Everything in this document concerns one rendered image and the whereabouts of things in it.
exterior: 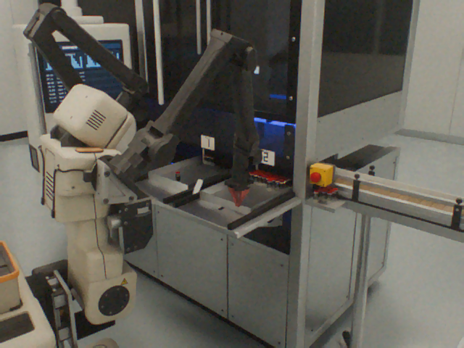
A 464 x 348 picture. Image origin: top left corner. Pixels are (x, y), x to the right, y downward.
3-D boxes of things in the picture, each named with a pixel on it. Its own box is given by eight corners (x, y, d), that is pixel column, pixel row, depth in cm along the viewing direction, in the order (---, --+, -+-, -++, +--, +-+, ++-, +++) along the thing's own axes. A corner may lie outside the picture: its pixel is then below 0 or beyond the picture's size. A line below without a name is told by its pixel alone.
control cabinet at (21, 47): (125, 162, 251) (113, 16, 226) (141, 170, 236) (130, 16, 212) (32, 181, 222) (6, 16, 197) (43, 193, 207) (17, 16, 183)
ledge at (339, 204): (322, 194, 187) (322, 190, 186) (351, 202, 179) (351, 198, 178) (305, 204, 177) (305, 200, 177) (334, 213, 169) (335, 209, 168)
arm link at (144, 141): (122, 148, 120) (135, 158, 117) (148, 123, 123) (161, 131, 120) (137, 166, 128) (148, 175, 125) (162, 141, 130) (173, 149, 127)
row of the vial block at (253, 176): (251, 180, 197) (251, 171, 195) (285, 191, 185) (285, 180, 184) (248, 182, 195) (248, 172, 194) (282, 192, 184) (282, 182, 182)
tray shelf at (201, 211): (193, 162, 229) (193, 159, 228) (311, 197, 184) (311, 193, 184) (117, 188, 195) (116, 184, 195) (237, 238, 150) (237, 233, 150)
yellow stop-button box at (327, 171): (318, 177, 178) (319, 161, 176) (334, 182, 173) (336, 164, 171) (308, 183, 173) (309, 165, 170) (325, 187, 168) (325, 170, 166)
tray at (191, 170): (200, 161, 225) (200, 154, 224) (239, 172, 209) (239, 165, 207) (148, 178, 201) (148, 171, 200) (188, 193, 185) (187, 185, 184)
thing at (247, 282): (164, 196, 407) (159, 102, 379) (384, 282, 274) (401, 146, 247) (64, 235, 336) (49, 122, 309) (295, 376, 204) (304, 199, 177)
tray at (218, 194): (251, 176, 203) (251, 169, 202) (299, 190, 186) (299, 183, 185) (199, 199, 179) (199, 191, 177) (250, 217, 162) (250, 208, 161)
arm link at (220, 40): (215, 14, 124) (241, 25, 119) (235, 40, 136) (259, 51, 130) (126, 146, 123) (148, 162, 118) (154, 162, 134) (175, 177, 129)
